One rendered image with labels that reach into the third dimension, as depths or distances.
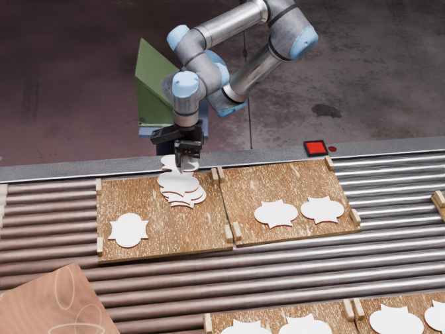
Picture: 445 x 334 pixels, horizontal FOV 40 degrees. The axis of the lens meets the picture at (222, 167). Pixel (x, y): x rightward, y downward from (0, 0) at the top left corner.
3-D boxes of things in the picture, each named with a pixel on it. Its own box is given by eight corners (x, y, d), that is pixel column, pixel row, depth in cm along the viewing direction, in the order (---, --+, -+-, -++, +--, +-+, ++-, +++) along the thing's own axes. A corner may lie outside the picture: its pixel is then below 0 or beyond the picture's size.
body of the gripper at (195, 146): (199, 161, 188) (200, 130, 181) (172, 158, 189) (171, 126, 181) (203, 145, 194) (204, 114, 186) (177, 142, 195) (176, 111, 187)
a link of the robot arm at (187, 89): (206, 76, 174) (185, 87, 170) (206, 107, 182) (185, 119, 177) (187, 65, 178) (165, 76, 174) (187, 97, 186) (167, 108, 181)
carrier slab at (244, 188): (215, 173, 215) (215, 169, 214) (326, 162, 221) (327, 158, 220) (236, 248, 189) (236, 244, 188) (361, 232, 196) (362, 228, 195)
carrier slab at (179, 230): (96, 185, 208) (96, 181, 207) (215, 174, 214) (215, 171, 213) (98, 264, 182) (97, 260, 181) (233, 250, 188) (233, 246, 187)
